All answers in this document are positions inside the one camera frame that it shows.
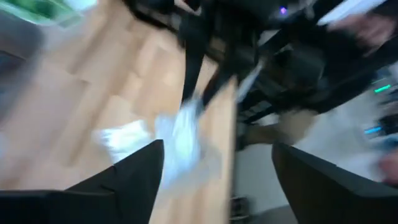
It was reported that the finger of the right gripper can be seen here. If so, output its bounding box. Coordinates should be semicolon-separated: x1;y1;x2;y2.
201;58;246;106
182;27;206;102

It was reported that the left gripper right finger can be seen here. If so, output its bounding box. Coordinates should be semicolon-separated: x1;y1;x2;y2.
271;142;398;224

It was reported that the backlit keyboard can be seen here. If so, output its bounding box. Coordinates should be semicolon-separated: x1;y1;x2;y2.
362;79;398;136

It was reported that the white plastic bin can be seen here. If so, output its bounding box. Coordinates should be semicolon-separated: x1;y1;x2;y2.
0;0;100;29

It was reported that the large bag of cotton balls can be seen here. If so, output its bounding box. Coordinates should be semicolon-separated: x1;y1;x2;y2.
91;119;155;164

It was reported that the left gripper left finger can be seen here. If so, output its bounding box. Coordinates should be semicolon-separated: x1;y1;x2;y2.
0;139;165;224

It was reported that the black aluminium frame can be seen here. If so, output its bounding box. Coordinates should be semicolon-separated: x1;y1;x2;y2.
234;86;312;150

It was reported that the person's hand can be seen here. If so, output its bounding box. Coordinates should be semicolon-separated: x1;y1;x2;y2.
378;152;398;186
326;12;398;55

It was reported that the small bag of cotton balls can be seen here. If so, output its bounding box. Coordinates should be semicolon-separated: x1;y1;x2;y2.
154;99;224;190

